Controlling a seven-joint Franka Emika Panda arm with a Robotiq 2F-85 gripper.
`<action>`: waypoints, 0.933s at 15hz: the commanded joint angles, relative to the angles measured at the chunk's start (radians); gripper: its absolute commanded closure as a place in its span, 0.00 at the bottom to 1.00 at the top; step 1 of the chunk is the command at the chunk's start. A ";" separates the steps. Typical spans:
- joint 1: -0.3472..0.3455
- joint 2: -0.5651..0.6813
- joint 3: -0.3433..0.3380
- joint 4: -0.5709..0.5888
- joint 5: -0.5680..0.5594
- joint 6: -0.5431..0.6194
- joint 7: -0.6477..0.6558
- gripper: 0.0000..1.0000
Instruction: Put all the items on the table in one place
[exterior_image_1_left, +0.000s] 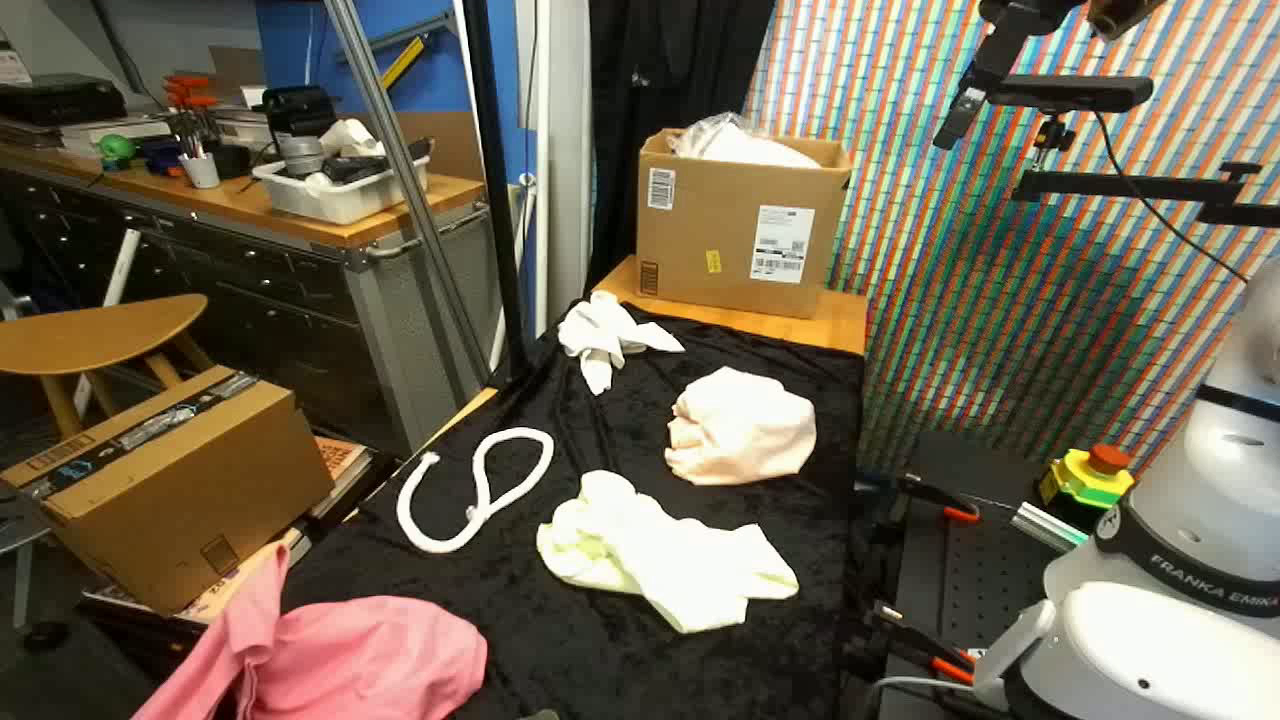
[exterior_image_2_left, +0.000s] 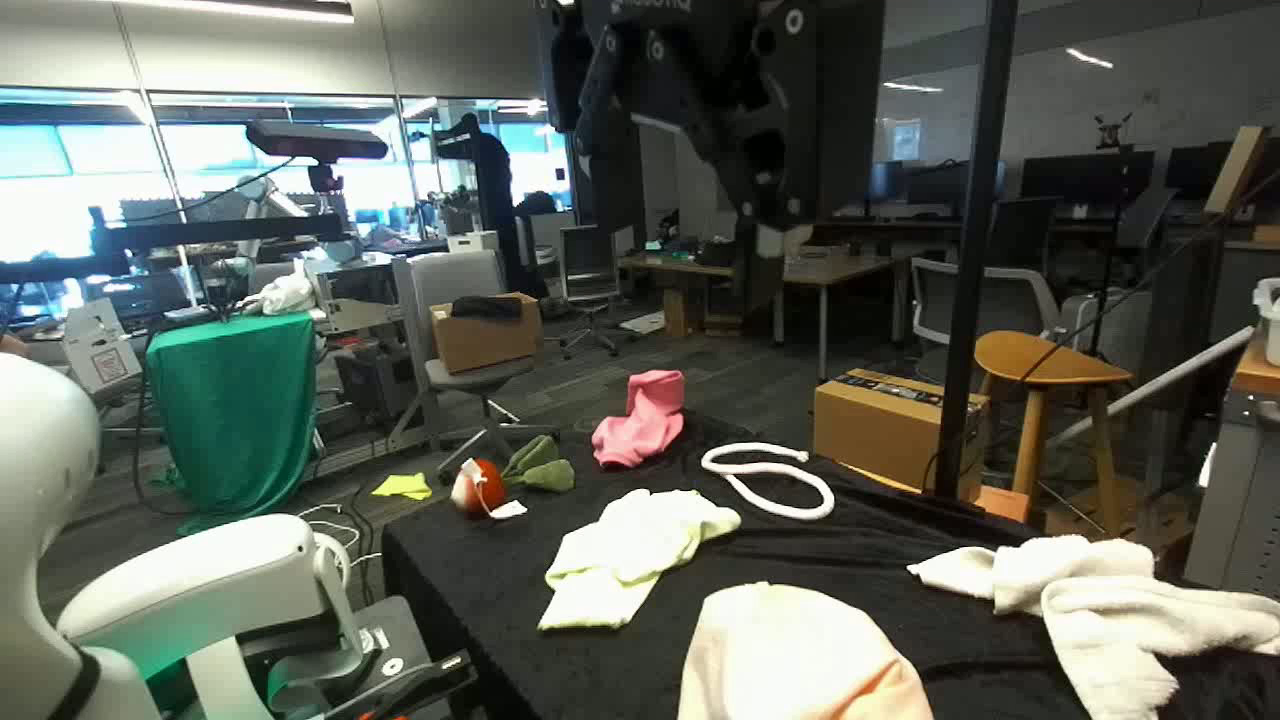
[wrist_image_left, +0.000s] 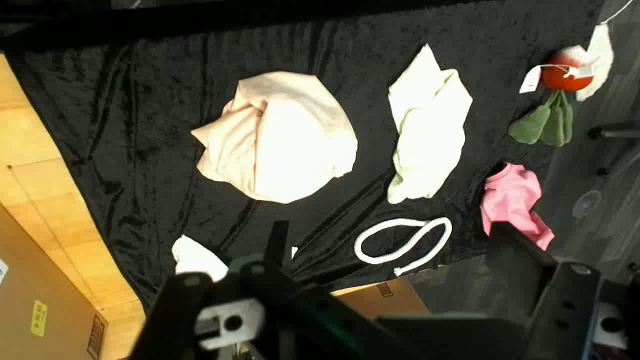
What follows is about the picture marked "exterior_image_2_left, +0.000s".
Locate green bag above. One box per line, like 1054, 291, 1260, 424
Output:
501, 431, 578, 497

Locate white device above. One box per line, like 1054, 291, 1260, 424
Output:
236, 254, 321, 320

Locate black computer monitor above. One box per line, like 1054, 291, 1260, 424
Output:
885, 155, 975, 210
1164, 135, 1241, 204
1017, 149, 1160, 210

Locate black mounting bracket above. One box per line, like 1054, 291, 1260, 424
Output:
236, 592, 479, 720

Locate grey workbench with wooden top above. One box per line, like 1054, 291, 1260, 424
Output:
1181, 336, 1280, 604

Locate peach cream cloth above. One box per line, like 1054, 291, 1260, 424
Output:
675, 580, 934, 720

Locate black stereo camera bar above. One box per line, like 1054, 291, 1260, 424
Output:
240, 114, 392, 194

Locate person in dark clothes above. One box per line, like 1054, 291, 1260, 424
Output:
436, 113, 527, 296

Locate cardboard box with black tape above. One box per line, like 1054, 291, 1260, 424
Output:
807, 363, 992, 500

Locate white rope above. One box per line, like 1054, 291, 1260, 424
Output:
697, 440, 841, 524

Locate green drape cloth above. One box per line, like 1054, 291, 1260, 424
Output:
145, 306, 321, 521

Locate small brown cardboard box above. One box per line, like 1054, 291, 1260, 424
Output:
429, 291, 546, 381

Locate white plastic bin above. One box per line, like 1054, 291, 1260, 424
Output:
1246, 272, 1280, 366

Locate light wooden desk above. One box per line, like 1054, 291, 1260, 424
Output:
617, 246, 895, 381

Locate silver metal pole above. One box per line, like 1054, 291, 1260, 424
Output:
1051, 324, 1260, 447

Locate white terry towel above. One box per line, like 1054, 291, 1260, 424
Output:
902, 533, 1280, 720

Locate black vertical pole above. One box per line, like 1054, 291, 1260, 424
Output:
932, 0, 1023, 505

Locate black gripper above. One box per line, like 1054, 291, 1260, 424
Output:
570, 0, 885, 232

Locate red and white object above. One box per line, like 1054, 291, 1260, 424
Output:
448, 456, 533, 524

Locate black tablecloth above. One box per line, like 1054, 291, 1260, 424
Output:
380, 414, 1280, 720

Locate white framed mesh chair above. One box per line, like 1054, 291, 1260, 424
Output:
906, 251, 1065, 351

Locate black camera boom rail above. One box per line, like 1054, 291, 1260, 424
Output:
90, 210, 355, 251

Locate wooden stool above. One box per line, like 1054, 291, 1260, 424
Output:
968, 329, 1139, 535

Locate pink cloth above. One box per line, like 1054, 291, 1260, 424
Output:
586, 366, 692, 472

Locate white floor cables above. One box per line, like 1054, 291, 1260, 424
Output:
293, 497, 382, 565

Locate wooden plank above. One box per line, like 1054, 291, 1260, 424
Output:
1200, 122, 1272, 221

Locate light green cloth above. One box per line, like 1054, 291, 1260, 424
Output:
537, 482, 743, 634

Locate black pouch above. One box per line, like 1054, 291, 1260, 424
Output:
448, 291, 533, 324

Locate yellow rag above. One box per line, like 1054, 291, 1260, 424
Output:
369, 469, 438, 507

